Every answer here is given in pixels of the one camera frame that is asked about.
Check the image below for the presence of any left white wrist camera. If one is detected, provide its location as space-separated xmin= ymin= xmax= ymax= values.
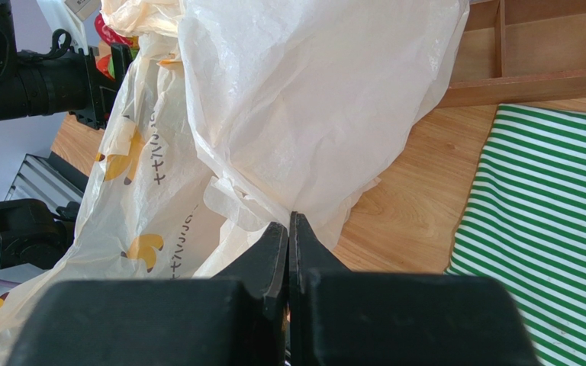
xmin=37 ymin=0 xmax=101 ymax=54

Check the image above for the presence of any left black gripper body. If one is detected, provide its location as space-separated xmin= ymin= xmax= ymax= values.
xmin=69 ymin=43 xmax=133 ymax=130

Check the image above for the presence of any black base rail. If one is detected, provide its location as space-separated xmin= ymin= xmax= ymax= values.
xmin=0 ymin=152 xmax=91 ymax=270

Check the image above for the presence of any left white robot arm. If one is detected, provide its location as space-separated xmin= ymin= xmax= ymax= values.
xmin=0 ymin=1 xmax=133 ymax=130

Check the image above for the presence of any brown compartment tray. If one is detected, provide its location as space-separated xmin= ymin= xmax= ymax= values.
xmin=439 ymin=0 xmax=586 ymax=108

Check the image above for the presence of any red bell pepper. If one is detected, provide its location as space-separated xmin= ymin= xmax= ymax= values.
xmin=94 ymin=14 xmax=133 ymax=47

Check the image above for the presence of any green striped cloth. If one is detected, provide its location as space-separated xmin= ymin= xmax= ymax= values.
xmin=446 ymin=104 xmax=586 ymax=365

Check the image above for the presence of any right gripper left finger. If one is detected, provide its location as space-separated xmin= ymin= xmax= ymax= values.
xmin=7 ymin=223 xmax=288 ymax=365

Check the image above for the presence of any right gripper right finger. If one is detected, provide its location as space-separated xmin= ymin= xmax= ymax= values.
xmin=288 ymin=213 xmax=539 ymax=365

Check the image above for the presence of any translucent beige plastic bag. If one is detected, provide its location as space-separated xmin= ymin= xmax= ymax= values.
xmin=0 ymin=1 xmax=470 ymax=365

